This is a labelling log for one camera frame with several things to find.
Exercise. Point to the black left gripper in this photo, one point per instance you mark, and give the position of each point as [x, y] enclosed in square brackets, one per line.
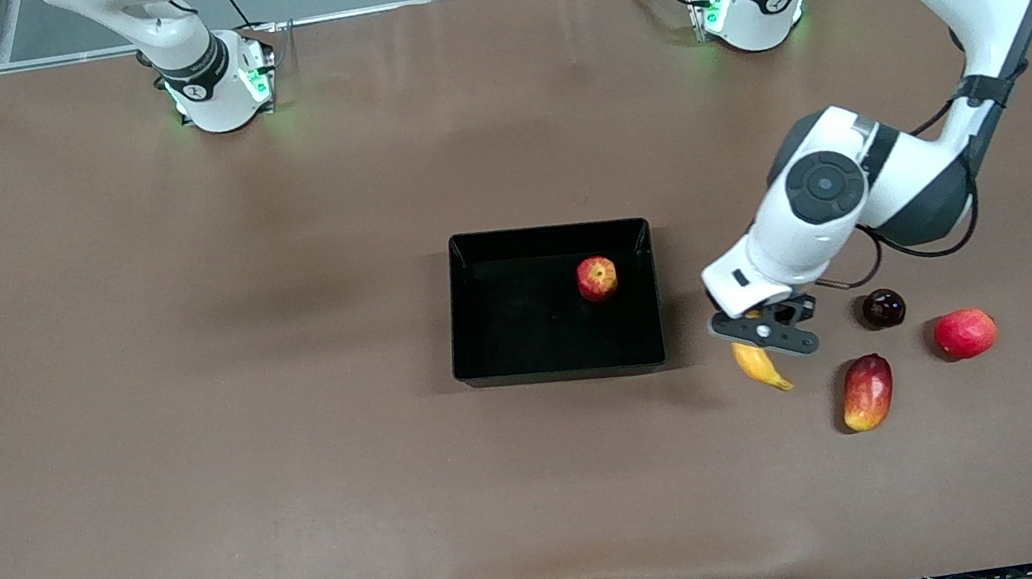
[784, 313]

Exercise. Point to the yellow banana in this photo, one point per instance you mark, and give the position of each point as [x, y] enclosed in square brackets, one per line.
[759, 364]

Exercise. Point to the red yellow speckled apple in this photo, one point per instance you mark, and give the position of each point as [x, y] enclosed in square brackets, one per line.
[596, 278]

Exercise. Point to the black rectangular plastic box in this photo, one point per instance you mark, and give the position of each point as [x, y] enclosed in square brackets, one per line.
[522, 329]

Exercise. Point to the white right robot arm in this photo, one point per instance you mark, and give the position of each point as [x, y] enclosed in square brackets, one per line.
[210, 85]

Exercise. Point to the dark purple plum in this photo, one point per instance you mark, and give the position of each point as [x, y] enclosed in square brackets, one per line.
[883, 309]

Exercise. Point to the red yellow mango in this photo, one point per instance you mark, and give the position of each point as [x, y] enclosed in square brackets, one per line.
[868, 393]

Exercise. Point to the plain red round fruit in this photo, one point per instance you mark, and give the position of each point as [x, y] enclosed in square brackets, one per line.
[966, 333]

